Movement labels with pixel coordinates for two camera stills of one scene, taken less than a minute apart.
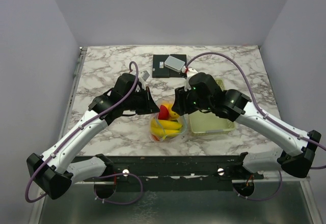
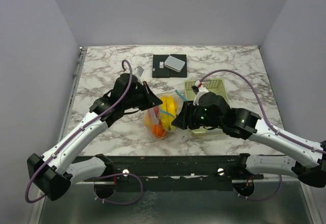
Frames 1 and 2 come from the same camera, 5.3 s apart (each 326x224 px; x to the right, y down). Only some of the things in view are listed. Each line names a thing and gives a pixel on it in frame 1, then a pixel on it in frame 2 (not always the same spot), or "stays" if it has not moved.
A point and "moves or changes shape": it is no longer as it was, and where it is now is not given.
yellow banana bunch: x=164 y=128 -> x=168 y=111
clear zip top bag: x=166 y=123 moves or changes shape
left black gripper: x=151 y=107 stays
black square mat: x=159 y=70 stays
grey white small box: x=174 y=63 stays
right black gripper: x=180 y=105 -> x=185 y=118
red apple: x=163 y=114 moves or changes shape
